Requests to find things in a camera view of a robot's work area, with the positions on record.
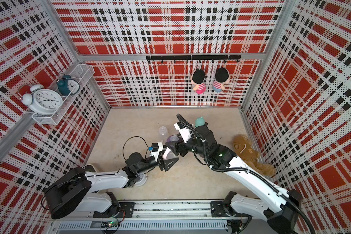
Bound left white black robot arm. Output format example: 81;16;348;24
44;152;179;219

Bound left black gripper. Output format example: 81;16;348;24
136;144;178;174

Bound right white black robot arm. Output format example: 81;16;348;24
171;121;316;234

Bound brown plush toy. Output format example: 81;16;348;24
233;135;276;176

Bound teal alarm clock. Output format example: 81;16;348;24
57;75;80;96

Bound plush doll blue pants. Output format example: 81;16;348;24
213;67;231;93

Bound mint green bottle cap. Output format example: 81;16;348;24
195;117;205;127

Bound clear baby bottle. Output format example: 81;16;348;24
162;147;177;160
159;126;169;143

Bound black hook rail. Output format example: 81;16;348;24
146;55;242;62

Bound pink bottle handle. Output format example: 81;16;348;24
163;141;177;157

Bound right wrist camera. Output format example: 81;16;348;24
174;121;194;143

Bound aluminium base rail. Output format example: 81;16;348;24
51;199;293;232

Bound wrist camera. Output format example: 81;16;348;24
148;142;164;161
174;121;194;143

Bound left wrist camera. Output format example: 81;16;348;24
148;142;164;161

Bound plush doll pink pants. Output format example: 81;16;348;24
191;69;206;95

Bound large white alarm clock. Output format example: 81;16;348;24
21;84;63;116

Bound white wire shelf basket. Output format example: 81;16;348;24
31;64;95;125

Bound small white alarm clock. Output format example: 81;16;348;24
135;173;147;187

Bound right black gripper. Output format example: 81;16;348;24
166;134;208;158

